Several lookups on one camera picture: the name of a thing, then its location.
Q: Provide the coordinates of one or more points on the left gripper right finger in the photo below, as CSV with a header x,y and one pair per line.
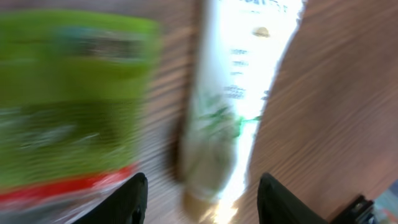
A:
x,y
277,205

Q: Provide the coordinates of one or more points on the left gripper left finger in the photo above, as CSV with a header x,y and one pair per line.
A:
x,y
126,205

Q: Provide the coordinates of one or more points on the green snack bag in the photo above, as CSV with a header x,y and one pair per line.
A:
x,y
73,84

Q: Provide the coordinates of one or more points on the white cosmetic tube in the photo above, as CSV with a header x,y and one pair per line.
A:
x,y
241,45

